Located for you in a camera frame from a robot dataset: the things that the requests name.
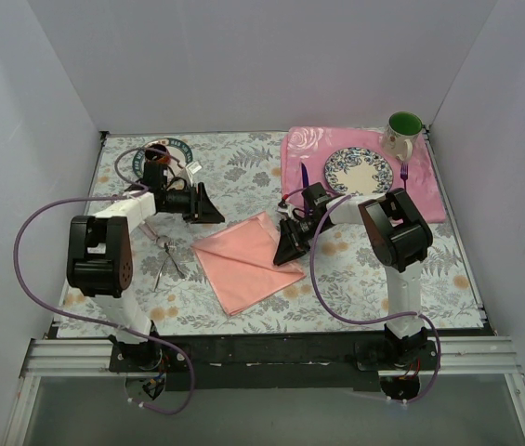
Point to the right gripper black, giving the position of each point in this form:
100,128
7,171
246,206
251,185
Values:
295,230

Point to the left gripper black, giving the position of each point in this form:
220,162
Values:
196,203

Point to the salmon pink cloth napkin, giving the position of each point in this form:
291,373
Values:
238,263

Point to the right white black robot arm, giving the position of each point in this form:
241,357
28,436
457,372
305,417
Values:
400,238

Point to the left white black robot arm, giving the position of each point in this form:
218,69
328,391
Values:
100,262

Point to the green inside floral mug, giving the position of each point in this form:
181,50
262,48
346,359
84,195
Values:
400,135

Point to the silver fork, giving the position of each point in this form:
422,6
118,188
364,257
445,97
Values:
180,273

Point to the green rimmed white saucer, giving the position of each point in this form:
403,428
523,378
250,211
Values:
176,147

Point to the large silver spoon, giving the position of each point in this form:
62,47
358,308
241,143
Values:
148,230

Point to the purple plastic knife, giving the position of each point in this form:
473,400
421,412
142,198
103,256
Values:
304,176

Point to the small brown cup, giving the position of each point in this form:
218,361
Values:
156,153

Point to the blue floral patterned plate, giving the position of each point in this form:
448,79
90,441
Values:
358,170

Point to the pink rose placemat cloth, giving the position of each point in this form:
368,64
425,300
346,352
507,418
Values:
314,145

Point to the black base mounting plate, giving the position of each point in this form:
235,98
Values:
350,360

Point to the purple plastic fork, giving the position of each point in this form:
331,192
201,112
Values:
404,174

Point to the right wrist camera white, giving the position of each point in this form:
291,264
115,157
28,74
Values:
285,209

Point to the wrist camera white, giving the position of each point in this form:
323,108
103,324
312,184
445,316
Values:
285,209
191,169

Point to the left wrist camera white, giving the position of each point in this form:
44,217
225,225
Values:
191,169

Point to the aluminium frame rail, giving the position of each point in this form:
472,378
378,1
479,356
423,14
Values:
91,357

